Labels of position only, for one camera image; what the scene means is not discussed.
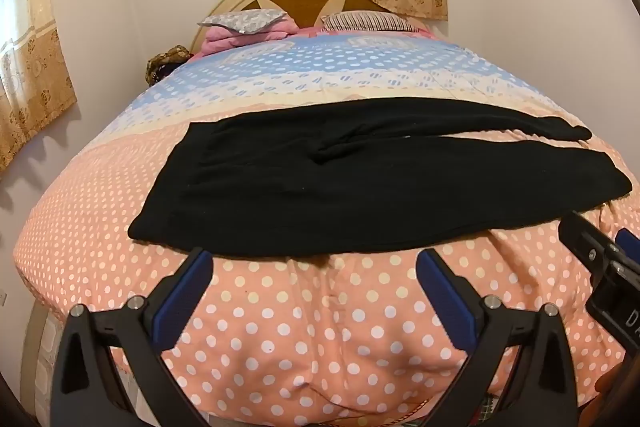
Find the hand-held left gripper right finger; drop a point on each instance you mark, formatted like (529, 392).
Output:
(446, 294)

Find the grey dotted pillow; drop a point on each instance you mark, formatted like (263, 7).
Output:
(240, 20)

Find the dark patterned bag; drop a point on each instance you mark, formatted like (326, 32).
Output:
(165, 62)

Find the polka dot bedspread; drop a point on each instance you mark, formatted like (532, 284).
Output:
(300, 332)

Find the striped pillow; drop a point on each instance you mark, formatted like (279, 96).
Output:
(365, 21)

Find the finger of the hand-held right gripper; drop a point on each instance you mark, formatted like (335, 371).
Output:
(629, 244)
(582, 239)

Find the pink folded blanket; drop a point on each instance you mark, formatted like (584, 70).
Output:
(225, 41)

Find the black pants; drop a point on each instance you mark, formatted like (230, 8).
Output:
(325, 187)

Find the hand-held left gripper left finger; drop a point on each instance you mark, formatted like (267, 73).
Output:
(186, 289)

